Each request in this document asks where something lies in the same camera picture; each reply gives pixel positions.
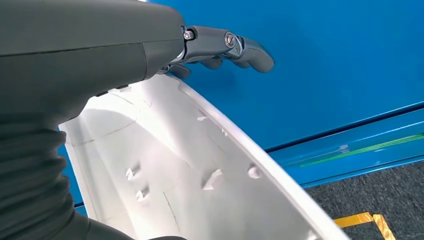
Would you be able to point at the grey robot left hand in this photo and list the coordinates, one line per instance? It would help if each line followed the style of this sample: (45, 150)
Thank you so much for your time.
(82, 49)

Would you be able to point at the blue metal shelf rack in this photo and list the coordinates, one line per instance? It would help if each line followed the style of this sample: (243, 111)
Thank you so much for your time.
(331, 66)

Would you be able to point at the yellow floor tape square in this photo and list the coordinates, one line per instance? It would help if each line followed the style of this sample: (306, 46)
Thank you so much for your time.
(354, 219)

